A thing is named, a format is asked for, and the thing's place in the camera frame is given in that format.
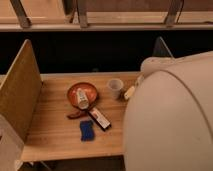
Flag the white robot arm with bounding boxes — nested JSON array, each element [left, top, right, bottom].
[[123, 51, 213, 171]]

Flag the clear plastic cup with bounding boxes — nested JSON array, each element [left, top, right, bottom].
[[107, 78, 124, 99]]

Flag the yellow wooden block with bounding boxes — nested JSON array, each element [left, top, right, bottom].
[[124, 86, 135, 100]]

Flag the orange bowl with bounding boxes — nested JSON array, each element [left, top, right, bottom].
[[67, 82, 98, 109]]

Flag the white tipped cup in bowl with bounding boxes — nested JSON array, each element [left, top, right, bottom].
[[76, 88, 89, 110]]

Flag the dark brown spoon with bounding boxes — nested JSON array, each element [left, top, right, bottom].
[[67, 110, 87, 120]]

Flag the blue sponge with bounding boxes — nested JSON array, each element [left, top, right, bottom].
[[80, 120, 95, 141]]

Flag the wooden side board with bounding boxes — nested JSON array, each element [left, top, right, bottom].
[[0, 39, 42, 141]]

